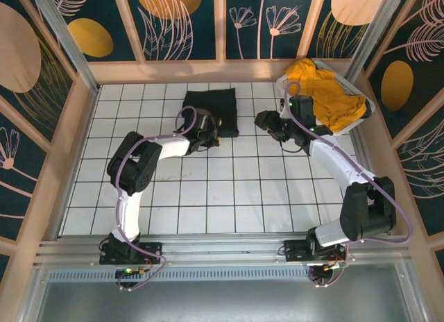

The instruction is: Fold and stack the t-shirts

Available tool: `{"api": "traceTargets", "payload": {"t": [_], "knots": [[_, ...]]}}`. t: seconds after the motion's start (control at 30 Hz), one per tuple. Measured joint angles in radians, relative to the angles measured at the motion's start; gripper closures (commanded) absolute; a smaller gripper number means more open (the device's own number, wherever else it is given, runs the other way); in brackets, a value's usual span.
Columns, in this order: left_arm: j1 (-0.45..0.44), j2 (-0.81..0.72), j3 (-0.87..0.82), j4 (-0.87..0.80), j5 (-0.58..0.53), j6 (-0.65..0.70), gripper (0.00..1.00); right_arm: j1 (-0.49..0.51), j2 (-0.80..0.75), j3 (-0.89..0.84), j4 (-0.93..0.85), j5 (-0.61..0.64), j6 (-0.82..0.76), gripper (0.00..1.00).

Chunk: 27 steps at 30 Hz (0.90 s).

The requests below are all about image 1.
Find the black t-shirt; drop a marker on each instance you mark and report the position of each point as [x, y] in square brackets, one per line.
[215, 103]

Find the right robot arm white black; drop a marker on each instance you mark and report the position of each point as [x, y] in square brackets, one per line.
[333, 159]

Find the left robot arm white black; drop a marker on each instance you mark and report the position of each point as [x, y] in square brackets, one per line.
[128, 214]

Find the white plastic basket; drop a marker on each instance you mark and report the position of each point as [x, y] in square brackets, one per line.
[282, 84]

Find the yellow t-shirt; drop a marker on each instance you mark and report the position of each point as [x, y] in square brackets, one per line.
[333, 96]

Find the dark garment in basket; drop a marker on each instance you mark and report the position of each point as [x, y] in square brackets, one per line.
[368, 110]

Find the floral panel pink flowers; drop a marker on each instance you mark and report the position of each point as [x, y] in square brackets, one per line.
[274, 23]

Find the floral panel orange circle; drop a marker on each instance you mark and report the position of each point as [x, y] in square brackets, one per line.
[166, 9]

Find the perforated metal strip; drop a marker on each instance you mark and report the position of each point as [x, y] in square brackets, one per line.
[222, 274]

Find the floral panel pale circle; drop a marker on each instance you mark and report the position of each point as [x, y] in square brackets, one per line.
[350, 9]

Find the floral panel yellow oval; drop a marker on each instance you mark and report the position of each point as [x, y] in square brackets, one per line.
[90, 37]

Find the grey metal sheet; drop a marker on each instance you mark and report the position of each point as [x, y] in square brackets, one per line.
[222, 301]

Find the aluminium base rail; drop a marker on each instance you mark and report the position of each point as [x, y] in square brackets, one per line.
[222, 249]

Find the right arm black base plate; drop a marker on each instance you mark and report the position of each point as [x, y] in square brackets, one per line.
[295, 251]

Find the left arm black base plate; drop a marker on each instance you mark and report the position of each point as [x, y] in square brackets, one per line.
[152, 249]

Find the aluminium corner post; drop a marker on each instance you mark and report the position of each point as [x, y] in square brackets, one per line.
[376, 34]
[66, 41]

